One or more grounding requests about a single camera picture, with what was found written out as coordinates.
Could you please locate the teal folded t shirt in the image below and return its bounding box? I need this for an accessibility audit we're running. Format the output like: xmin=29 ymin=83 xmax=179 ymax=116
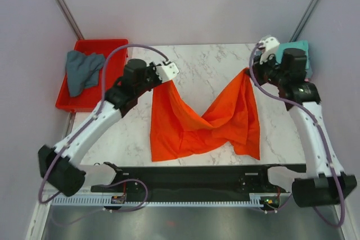
xmin=275 ymin=40 xmax=313 ymax=74

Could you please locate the grey crumpled t shirt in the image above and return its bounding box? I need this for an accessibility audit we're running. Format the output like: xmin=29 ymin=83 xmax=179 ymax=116
xmin=65 ymin=50 xmax=105 ymax=97

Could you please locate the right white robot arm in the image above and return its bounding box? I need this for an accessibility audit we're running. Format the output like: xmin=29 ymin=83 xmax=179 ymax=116
xmin=248 ymin=48 xmax=357 ymax=207

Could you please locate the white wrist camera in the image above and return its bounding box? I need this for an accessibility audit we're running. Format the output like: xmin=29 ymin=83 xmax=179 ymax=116
xmin=258 ymin=35 xmax=280 ymax=65
xmin=156 ymin=61 xmax=179 ymax=83

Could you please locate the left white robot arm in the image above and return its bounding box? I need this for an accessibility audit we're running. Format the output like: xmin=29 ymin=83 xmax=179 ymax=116
xmin=38 ymin=58 xmax=179 ymax=197

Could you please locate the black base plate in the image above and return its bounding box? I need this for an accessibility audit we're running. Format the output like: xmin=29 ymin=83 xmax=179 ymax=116
xmin=90 ymin=164 xmax=307 ymax=210

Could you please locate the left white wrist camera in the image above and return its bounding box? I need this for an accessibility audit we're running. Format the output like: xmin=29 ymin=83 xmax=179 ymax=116
xmin=156 ymin=61 xmax=179 ymax=83

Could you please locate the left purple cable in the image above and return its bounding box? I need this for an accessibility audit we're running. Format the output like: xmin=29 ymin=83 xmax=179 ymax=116
xmin=38 ymin=43 xmax=171 ymax=227

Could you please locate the aluminium frame rail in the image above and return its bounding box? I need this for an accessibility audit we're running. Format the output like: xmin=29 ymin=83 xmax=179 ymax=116
xmin=25 ymin=202 xmax=51 ymax=240

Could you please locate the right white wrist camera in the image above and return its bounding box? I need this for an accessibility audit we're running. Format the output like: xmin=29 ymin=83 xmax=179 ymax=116
xmin=258 ymin=35 xmax=280 ymax=65

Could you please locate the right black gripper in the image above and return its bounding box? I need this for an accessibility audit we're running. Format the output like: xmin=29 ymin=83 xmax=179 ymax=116
xmin=246 ymin=51 xmax=288 ymax=88

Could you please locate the white slotted cable duct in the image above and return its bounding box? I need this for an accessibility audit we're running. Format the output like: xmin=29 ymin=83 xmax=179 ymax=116
xmin=51 ymin=194 xmax=263 ymax=208

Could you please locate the orange t shirt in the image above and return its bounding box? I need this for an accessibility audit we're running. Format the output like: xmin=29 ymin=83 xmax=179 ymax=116
xmin=150 ymin=69 xmax=260 ymax=162

